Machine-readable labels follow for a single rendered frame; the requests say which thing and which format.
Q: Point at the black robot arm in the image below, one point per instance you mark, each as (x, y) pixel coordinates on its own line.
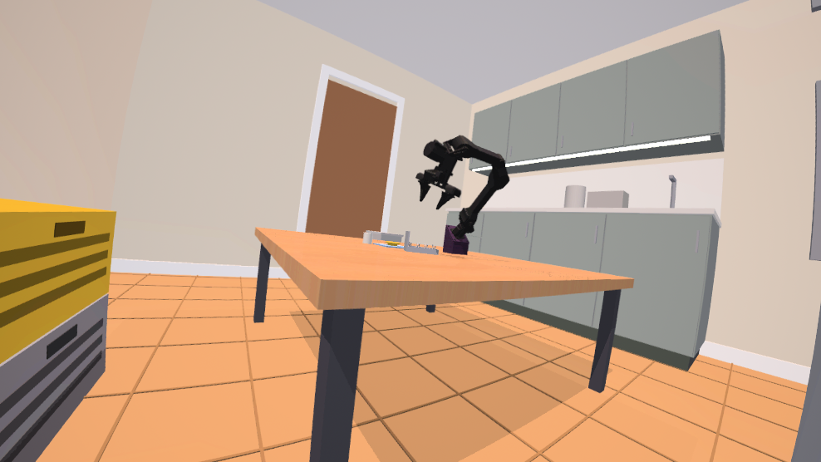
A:
(465, 148)

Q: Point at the white dish rack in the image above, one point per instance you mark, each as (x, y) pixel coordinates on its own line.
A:
(417, 248)

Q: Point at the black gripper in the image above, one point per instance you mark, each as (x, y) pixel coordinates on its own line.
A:
(450, 190)

